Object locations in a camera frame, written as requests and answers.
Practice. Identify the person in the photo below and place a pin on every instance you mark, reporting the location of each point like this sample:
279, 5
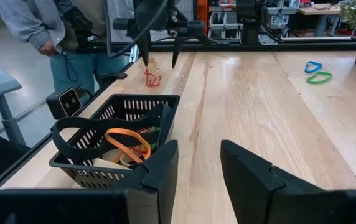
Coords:
25, 25

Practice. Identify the black table-level camera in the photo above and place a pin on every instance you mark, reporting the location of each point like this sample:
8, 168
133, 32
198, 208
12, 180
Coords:
67, 104

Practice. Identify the large green rubber band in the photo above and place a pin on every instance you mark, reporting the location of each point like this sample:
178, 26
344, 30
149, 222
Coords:
153, 129

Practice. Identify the orange rubber band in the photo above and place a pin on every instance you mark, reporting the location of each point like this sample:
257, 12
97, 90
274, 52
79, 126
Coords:
125, 130

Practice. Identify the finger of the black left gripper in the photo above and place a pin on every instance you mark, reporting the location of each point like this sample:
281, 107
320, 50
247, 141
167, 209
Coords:
177, 49
145, 49

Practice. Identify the blue rubber band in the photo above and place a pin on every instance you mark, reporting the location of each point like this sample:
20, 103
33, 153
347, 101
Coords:
308, 69

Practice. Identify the black slotted plastic bin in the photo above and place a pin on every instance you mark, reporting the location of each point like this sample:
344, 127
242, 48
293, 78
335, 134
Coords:
84, 177

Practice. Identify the orange post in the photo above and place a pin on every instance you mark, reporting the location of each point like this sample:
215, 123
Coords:
202, 12

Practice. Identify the red rubber band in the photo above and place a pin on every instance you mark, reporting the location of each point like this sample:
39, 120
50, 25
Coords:
147, 79

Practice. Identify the storage shelf with bins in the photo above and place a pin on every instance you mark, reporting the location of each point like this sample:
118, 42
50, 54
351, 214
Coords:
224, 21

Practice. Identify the black table clamp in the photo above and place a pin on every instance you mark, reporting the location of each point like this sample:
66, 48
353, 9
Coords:
115, 75

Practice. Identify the white metal bracket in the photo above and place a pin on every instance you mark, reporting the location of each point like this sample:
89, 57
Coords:
133, 54

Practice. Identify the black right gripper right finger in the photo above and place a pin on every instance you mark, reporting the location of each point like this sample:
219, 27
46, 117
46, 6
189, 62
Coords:
246, 186

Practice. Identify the person's hand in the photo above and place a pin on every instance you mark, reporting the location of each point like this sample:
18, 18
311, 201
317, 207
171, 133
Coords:
48, 48

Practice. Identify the rubber bands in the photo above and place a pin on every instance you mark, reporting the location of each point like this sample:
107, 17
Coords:
157, 66

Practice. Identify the wooden background table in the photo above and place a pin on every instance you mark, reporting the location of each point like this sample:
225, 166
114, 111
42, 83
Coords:
318, 11

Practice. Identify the tan rubber band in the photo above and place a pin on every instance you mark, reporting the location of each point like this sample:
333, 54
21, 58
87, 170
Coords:
109, 163

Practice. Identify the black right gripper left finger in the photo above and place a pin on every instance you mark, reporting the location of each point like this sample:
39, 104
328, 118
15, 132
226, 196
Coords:
162, 174

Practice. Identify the small green rubber band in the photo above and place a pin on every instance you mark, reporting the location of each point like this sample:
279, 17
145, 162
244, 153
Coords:
319, 82

